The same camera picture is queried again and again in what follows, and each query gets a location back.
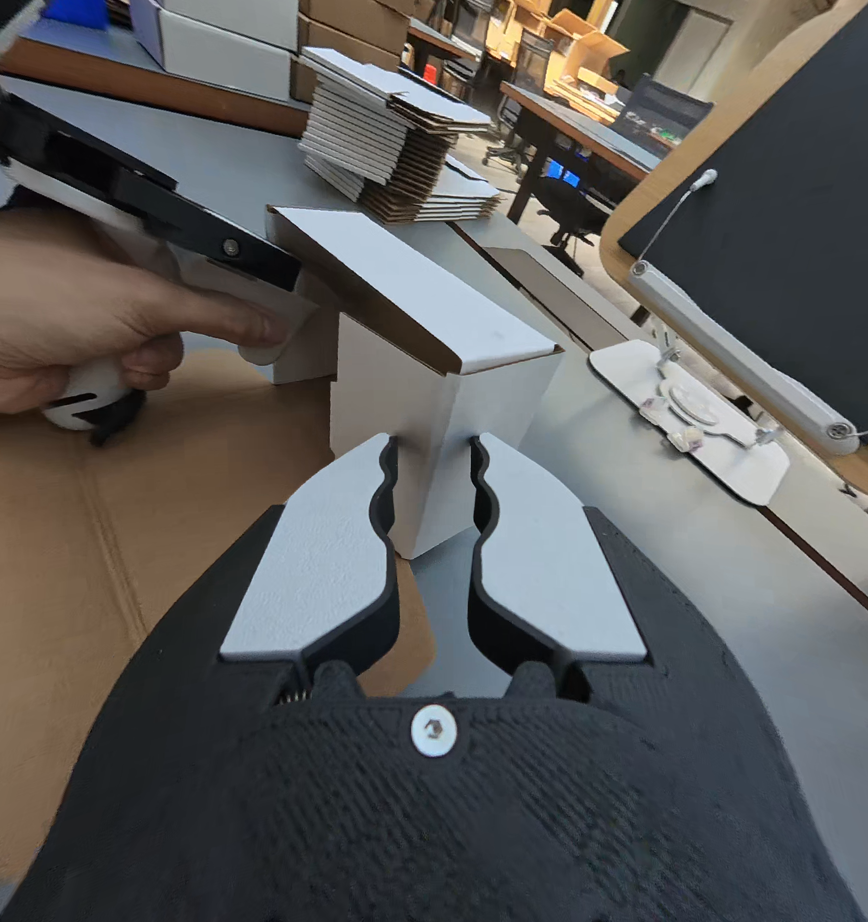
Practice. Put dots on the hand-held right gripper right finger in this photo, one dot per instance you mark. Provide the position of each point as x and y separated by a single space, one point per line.
556 562

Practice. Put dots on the small clear plastic packet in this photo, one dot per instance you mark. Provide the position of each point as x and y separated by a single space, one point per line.
653 409
689 438

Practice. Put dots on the white lamp base plate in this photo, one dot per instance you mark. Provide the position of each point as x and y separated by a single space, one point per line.
621 367

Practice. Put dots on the brown folded carton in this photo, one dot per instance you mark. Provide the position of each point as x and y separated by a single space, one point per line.
302 79
354 29

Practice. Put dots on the grey mesh office chair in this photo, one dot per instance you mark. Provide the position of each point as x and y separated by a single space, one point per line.
531 54

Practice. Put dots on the stack of flat cardboard sheets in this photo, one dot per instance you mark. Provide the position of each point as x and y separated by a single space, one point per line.
376 144

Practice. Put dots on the white cardboard box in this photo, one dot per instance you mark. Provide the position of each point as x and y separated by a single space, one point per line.
419 302

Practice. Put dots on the large brown cardboard sheet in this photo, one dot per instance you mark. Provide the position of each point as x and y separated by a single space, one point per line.
153 540

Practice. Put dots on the light wooden divider board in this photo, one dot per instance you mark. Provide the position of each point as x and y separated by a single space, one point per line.
693 160

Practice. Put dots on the pile of open brown cartons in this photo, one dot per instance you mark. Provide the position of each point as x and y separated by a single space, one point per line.
585 47

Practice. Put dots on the blue plastic bin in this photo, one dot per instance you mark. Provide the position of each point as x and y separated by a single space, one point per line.
73 11

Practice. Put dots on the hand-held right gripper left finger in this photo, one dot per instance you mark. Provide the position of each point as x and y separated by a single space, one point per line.
311 562

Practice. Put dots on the person's left hand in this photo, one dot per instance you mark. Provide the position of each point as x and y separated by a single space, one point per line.
59 310

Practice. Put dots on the black office chair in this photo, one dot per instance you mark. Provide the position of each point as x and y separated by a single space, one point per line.
570 202

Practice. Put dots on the wood-edged office desk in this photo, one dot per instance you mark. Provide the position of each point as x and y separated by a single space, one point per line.
585 126

